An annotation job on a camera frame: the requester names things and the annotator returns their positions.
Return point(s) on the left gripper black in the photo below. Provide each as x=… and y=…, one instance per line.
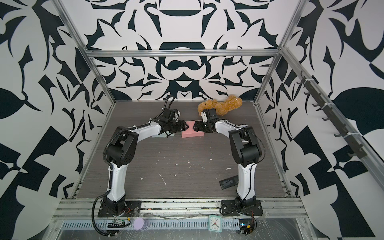
x=183, y=125

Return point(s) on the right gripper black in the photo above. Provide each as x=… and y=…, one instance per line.
x=198, y=123

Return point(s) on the pink paper box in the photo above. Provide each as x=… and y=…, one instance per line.
x=190, y=132

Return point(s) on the light blue paper box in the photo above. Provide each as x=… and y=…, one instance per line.
x=164, y=135

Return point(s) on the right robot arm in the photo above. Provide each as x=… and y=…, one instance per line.
x=246, y=151

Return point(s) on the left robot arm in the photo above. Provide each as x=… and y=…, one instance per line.
x=120, y=151

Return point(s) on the brown teddy bear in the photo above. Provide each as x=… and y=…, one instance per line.
x=222, y=108

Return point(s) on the black remote control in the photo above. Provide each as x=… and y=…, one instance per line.
x=229, y=182

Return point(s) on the teal square clock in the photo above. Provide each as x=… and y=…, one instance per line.
x=215, y=224

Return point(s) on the purple round disc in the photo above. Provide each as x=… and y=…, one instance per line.
x=141, y=224

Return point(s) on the right circuit board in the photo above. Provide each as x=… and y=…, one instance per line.
x=247, y=226

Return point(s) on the circuit board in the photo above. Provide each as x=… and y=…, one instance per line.
x=247, y=226
x=119, y=223

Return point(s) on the left circuit board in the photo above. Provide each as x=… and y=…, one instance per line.
x=119, y=223

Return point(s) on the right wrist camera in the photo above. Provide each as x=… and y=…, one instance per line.
x=204, y=117

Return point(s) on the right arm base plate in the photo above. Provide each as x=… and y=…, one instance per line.
x=251, y=207

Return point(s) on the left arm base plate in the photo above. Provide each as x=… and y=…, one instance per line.
x=120, y=209

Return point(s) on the white slotted cable duct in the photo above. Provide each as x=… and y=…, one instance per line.
x=160, y=224

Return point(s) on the wall hook rail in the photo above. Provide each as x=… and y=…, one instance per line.
x=335, y=116

